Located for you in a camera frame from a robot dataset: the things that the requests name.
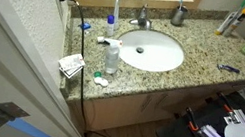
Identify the white blue tube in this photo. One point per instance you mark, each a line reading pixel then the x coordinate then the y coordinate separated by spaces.
pixel 225 23

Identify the orange cap spray can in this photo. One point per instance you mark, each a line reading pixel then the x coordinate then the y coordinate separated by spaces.
pixel 235 24

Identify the blue razor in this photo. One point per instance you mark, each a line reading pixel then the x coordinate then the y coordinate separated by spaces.
pixel 228 68

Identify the wooden vanity cabinet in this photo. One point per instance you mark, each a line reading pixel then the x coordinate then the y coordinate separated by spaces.
pixel 131 109

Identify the clear spray bottle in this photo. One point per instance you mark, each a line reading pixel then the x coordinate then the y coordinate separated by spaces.
pixel 112 55

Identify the white door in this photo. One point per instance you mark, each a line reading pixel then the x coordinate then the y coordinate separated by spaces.
pixel 30 83

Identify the white sink basin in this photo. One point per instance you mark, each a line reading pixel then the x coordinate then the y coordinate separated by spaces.
pixel 151 51

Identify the grey metal cup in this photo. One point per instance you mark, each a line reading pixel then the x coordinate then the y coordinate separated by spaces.
pixel 179 16

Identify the white bottle blue cap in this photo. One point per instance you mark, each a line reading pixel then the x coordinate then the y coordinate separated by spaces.
pixel 110 25

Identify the small blue object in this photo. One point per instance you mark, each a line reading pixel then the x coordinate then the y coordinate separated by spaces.
pixel 85 26

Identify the chrome faucet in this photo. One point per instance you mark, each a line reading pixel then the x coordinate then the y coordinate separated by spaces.
pixel 142 21

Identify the white contact lens case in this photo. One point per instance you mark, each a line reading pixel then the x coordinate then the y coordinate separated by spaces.
pixel 98 79

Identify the toothbrush in cup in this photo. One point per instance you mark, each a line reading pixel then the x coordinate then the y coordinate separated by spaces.
pixel 180 5

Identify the white wall outlet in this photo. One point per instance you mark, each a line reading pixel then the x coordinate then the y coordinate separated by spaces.
pixel 60 10

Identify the white paper packets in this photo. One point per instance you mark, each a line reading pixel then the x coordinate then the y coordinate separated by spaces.
pixel 71 64

